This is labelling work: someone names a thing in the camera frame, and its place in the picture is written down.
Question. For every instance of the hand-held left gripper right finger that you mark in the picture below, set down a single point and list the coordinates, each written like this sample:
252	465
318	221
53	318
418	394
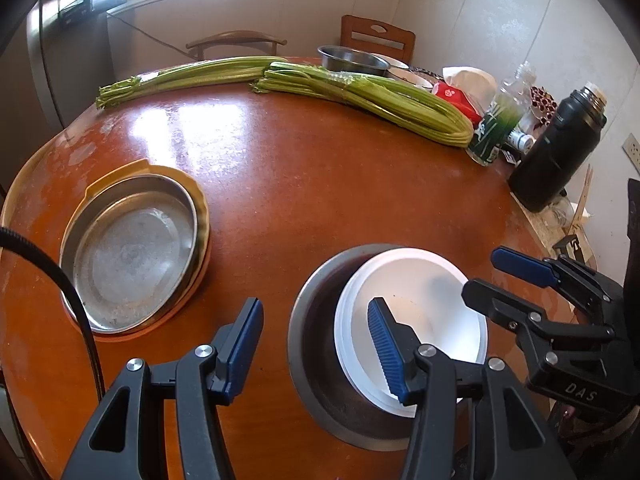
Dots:
387	350

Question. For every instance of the red white patterned packet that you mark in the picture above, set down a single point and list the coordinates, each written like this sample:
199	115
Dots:
542	102

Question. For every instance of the black electronic box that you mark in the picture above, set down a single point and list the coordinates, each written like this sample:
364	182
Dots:
85	10

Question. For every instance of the small white bottle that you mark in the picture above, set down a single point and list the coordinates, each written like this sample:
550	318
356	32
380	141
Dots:
521	141

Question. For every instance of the white enamel bowl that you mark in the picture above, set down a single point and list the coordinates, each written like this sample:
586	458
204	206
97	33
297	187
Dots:
415	77

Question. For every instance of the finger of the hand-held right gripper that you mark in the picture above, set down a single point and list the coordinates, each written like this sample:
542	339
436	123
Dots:
522	266
505	307

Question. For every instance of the black thermos flask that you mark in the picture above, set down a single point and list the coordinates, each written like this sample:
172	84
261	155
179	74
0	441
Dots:
555	160

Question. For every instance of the yellow shell-shaped plate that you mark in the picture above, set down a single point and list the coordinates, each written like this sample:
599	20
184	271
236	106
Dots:
112	176

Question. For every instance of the light wooden stick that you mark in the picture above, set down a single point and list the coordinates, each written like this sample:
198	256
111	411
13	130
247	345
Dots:
582	200

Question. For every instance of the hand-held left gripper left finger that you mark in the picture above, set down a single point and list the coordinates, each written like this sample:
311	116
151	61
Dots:
242	355

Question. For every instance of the round metal tray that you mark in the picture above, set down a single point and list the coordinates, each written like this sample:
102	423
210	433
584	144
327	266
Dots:
130	260

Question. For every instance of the clear glass cup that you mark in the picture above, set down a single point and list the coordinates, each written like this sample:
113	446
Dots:
557	215

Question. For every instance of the grey refrigerator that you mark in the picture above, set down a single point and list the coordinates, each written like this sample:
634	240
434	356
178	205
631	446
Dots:
55	60

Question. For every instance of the beige wall socket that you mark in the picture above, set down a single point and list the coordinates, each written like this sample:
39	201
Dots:
632	150

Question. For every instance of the red tissue pack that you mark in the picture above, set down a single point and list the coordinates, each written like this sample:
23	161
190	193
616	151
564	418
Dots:
455	95

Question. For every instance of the steel basin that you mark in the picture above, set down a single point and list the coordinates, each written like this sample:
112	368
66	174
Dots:
350	62

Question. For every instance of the stainless steel bowl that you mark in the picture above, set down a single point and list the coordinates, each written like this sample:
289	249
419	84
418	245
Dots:
315	360

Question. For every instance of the pink bear-shaped plate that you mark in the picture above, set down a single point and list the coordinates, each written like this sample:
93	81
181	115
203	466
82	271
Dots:
186	305

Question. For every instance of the clear bottle with green label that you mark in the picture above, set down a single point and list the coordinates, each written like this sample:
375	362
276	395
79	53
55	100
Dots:
492	130

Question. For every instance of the tied celery bunch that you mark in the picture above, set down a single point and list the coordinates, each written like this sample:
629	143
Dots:
375	97

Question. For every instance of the dark wooden curved chair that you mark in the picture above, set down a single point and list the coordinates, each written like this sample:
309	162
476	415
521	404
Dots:
235	37

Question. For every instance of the black metal bracket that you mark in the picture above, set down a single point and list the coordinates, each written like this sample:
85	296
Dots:
570	247

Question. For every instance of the wooden chair with carved back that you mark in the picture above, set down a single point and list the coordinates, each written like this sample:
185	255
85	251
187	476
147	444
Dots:
350	35

